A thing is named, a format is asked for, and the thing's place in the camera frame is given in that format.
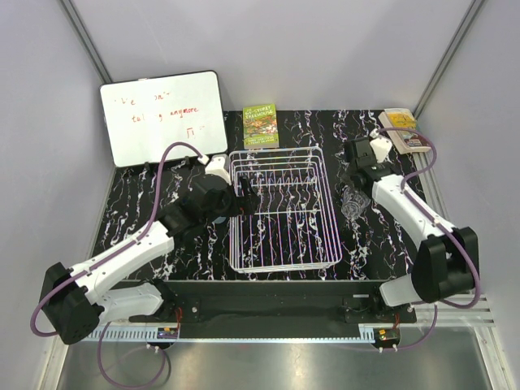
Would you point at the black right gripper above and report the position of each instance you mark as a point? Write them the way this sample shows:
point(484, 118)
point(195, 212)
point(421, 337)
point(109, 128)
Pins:
point(349, 168)

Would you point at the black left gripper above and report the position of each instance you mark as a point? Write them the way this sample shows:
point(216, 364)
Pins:
point(241, 205)

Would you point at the clear glass cup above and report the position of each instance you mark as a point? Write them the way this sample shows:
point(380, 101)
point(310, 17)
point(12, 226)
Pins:
point(354, 203)

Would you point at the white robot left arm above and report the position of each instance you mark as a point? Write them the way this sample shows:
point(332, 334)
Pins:
point(77, 299)

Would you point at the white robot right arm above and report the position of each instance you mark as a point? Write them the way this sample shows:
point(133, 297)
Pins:
point(446, 268)

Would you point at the yellow paperback book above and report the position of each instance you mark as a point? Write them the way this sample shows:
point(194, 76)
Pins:
point(404, 134)

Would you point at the green treehouse book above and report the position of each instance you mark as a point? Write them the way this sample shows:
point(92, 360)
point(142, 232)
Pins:
point(260, 127)

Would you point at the black marble pattern mat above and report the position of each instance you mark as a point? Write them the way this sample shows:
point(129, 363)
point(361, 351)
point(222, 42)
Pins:
point(374, 246)

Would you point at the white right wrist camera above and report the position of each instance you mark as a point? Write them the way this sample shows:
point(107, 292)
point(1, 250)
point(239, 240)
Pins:
point(381, 145)

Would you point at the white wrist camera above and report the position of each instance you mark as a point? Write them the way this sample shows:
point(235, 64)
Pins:
point(219, 166)
point(381, 145)

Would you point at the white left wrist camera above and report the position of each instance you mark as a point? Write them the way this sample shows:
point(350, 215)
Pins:
point(219, 166)

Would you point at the white wire dish rack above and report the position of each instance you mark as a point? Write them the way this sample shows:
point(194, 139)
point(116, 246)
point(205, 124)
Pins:
point(294, 227)

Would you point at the white whiteboard with black frame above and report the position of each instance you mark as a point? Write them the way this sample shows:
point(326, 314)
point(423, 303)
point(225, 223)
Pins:
point(143, 117)

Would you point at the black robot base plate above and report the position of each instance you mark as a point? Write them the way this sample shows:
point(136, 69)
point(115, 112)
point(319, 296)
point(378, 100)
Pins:
point(308, 309)

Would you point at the white slotted cable duct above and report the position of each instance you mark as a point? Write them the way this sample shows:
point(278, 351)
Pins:
point(141, 334)

